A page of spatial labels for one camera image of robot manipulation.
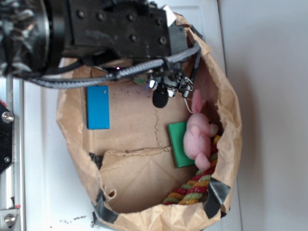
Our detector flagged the grey braided cable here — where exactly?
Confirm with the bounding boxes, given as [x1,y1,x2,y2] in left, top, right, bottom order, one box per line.
[14,40,202,90]

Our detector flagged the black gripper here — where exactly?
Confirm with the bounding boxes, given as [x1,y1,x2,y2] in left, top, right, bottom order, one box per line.
[64,0,188,60]

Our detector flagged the brown paper bag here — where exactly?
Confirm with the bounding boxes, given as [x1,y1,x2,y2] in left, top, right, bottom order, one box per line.
[57,15,242,231]

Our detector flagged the green rectangular block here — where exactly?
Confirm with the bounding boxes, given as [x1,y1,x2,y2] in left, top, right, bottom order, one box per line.
[167,122,194,168]

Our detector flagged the small black foam microphone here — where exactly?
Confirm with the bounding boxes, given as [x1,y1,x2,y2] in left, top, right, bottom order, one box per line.
[153,79,169,108]

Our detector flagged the blue rectangular block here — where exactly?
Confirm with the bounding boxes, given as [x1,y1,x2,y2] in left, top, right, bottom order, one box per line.
[87,86,110,130]

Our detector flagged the aluminium extrusion rail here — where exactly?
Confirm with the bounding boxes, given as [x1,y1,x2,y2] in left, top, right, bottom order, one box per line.
[0,77,26,231]

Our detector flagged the multicolour braided rope toy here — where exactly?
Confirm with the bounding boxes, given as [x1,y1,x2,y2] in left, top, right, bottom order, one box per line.
[162,135,221,205]

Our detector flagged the pink plush rabbit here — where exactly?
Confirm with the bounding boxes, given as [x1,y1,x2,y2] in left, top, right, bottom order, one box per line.
[183,89,218,171]

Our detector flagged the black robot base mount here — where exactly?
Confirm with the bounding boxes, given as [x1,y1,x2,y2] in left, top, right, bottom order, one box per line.
[0,103,14,174]

